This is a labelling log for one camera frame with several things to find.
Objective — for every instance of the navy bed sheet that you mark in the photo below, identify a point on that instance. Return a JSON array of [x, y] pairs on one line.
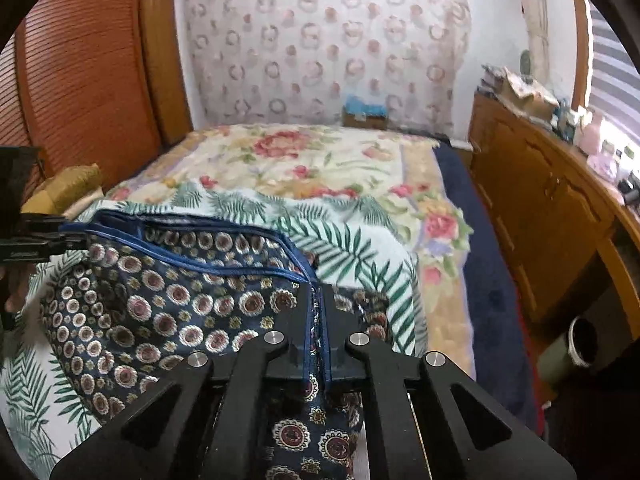
[[490, 285]]

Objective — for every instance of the small cardboard box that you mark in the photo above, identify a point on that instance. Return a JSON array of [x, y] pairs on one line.
[[365, 121]]

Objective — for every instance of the brown gold patterned cloth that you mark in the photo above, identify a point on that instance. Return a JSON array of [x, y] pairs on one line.
[[65, 187]]

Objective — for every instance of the pink bottle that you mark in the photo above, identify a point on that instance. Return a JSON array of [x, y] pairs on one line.
[[592, 132]]

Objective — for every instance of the cream window curtain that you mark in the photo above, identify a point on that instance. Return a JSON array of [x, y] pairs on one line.
[[535, 20]]

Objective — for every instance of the long wooden cabinet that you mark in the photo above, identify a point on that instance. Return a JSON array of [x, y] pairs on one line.
[[540, 200]]

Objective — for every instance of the light blue cloth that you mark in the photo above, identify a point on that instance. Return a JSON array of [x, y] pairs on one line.
[[365, 105]]

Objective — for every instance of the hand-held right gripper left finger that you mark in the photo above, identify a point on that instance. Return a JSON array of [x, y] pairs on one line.
[[300, 320]]

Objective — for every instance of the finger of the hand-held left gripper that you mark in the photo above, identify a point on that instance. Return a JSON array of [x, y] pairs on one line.
[[30, 242]]

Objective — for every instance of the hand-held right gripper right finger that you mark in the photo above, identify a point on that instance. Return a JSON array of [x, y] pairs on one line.
[[336, 320]]

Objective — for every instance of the open cardboard box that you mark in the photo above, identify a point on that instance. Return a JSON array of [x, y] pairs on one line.
[[530, 95]]

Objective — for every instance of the floral blanket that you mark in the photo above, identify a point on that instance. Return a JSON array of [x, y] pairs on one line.
[[300, 160]]

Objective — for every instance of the pile of folded cloths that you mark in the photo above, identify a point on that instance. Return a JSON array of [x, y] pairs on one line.
[[492, 80]]

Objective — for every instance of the person's left hand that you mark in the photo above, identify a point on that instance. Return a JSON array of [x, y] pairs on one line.
[[15, 290]]

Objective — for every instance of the black tools on cabinet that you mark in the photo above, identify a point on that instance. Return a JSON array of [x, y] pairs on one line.
[[631, 187]]

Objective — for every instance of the green leaf print sheet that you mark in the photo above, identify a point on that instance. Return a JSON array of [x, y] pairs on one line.
[[340, 245]]

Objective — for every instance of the navy circle-patterned satin shirt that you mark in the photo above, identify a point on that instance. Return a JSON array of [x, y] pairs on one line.
[[175, 300]]

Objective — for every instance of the striped window blind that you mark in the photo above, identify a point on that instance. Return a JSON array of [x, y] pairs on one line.
[[615, 70]]

